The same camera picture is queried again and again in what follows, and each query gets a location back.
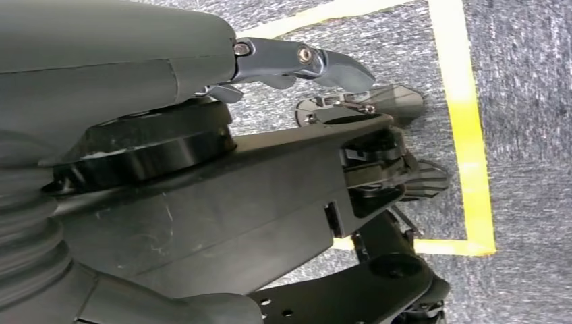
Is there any dark robot foot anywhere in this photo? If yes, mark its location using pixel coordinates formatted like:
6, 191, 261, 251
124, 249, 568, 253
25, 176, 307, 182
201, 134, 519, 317
295, 84, 426, 128

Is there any black robot leg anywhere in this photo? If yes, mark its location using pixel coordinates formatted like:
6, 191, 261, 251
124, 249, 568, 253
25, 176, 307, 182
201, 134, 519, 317
40, 96, 452, 324

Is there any yellow floor tape square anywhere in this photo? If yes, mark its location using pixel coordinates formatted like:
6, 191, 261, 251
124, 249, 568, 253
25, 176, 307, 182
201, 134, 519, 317
235, 0, 498, 258

